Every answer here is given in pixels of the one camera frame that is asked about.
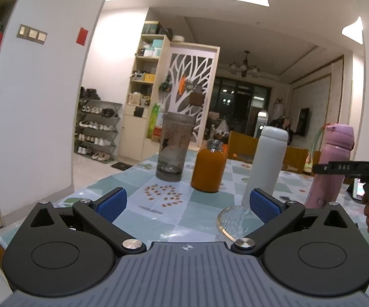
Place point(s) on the tablet with video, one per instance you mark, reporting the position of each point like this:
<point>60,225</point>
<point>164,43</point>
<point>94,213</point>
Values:
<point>356,191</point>

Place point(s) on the cream shelf cabinet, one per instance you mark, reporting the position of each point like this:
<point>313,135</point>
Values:
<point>148,72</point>

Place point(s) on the pink thermos bottle cap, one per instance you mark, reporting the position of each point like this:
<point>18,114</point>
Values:
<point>339,135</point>

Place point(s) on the pink thermos bottle body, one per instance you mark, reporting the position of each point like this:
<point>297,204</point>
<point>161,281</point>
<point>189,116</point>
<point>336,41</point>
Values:
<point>325,188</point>

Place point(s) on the grey shoe rack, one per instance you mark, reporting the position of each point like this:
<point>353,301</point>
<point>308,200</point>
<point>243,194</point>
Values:
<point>96,126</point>

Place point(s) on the black handheld left gripper right finger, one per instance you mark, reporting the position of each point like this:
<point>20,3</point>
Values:
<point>330,168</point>

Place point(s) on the orange juice glass bottle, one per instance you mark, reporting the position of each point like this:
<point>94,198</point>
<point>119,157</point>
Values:
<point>209,167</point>

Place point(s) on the chandelier ceiling lamp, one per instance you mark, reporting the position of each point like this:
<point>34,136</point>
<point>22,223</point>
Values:
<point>245,67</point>

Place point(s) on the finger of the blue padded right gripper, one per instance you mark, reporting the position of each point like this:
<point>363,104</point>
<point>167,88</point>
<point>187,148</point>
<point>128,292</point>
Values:
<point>266,207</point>

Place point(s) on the grey transparent tumbler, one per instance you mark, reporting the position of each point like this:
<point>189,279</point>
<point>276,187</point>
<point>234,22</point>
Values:
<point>177,130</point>

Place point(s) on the wall switch panel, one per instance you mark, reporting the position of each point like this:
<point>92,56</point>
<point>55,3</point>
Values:
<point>32,34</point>

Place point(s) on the clear glass plate gold rim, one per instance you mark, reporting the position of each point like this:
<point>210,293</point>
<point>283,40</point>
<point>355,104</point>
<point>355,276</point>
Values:
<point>236,222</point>

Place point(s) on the wooden chair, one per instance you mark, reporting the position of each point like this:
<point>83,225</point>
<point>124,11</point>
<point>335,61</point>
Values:
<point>243,148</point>

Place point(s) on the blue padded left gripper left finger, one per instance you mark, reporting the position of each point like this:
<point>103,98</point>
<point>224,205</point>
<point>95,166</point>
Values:
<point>109,206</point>

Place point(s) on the white tree pattern screen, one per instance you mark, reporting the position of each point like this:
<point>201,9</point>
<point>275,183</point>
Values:
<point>188,74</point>

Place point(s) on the white thermos bottle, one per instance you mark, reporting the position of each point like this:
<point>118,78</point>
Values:
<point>267,163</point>

